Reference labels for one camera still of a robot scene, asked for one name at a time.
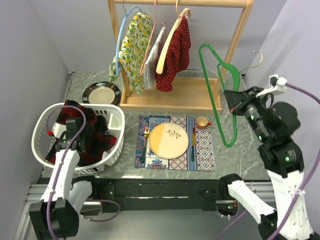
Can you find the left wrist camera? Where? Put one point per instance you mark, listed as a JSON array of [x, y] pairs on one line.
[[57, 130]]

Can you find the patterned placemat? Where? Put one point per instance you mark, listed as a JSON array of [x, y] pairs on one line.
[[204, 152]]

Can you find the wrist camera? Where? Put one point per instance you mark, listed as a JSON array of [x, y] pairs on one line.
[[277, 86], [57, 130]]

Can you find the black rimmed plate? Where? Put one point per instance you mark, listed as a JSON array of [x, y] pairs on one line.
[[103, 92]]

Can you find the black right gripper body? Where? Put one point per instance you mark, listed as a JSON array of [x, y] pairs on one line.
[[253, 106]]

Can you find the lemon print garment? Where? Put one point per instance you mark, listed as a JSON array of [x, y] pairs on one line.
[[132, 51]]

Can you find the gold fork green handle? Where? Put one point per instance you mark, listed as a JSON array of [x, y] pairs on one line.
[[146, 136]]

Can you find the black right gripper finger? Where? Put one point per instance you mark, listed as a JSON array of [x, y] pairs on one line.
[[232, 97], [237, 110]]

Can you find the pink wire hanger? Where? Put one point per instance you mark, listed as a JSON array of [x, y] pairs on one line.
[[142, 68]]

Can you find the beige wooden hanger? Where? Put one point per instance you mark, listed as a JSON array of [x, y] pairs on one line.
[[186, 12]]

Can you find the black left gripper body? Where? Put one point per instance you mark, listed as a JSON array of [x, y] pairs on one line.
[[83, 134]]

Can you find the knife with green handle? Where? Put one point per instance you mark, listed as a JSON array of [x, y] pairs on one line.
[[193, 144]]

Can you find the light grey garment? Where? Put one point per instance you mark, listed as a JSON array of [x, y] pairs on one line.
[[149, 73]]

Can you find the red polka dot garment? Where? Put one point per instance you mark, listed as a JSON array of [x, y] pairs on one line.
[[177, 57]]

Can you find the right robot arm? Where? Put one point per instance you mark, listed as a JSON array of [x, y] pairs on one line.
[[273, 125]]

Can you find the red plaid skirt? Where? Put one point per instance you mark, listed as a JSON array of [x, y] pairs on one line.
[[96, 140]]

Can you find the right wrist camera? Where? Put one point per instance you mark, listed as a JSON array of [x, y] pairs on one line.
[[277, 86]]

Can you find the wooden clothes rack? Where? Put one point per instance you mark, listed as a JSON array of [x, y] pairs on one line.
[[190, 95]]

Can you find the orange cup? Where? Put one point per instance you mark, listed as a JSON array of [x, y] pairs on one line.
[[202, 122]]

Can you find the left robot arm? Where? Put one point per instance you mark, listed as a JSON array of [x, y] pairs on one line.
[[57, 214]]

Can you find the orange cream plate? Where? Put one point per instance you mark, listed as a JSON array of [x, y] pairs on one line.
[[168, 140]]

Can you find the black base frame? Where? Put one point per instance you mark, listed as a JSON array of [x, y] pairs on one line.
[[138, 194]]

